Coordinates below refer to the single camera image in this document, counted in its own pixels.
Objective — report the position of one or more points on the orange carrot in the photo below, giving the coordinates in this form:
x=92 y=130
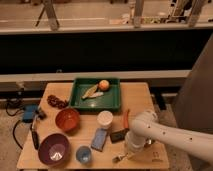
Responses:
x=125 y=119

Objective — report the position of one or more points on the shiny metal cup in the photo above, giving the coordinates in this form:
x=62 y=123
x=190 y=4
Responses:
x=150 y=142

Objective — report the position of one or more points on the black handled tool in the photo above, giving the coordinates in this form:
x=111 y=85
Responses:
x=39 y=115

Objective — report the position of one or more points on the orange fruit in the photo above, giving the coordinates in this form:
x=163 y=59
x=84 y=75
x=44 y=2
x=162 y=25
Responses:
x=104 y=85

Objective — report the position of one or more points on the orange-red bowl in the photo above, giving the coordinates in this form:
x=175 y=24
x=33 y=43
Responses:
x=67 y=119

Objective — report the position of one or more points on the white cup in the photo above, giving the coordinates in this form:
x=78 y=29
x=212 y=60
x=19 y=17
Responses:
x=105 y=119

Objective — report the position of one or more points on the blue sponge block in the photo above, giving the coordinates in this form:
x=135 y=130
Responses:
x=99 y=139

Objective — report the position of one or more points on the small blue cup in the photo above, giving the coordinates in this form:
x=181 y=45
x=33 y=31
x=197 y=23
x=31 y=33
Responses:
x=83 y=154

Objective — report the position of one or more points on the dark red grape bunch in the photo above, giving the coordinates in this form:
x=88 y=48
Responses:
x=54 y=101

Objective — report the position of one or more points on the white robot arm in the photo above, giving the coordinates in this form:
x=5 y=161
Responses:
x=145 y=126

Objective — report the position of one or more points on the black rectangular block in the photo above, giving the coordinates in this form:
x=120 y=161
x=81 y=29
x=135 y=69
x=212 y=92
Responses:
x=118 y=135

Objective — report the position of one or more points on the green plastic tray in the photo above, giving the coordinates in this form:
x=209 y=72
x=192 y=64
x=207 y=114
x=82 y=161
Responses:
x=111 y=100

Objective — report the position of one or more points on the white fish-shaped item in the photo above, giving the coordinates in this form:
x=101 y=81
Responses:
x=97 y=94

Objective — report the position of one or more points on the purple bowl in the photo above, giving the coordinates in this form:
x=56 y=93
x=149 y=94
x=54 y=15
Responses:
x=54 y=149

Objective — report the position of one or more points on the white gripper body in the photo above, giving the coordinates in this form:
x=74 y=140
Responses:
x=129 y=154

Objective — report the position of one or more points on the blue electronic box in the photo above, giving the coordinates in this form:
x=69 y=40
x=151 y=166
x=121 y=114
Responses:
x=29 y=113

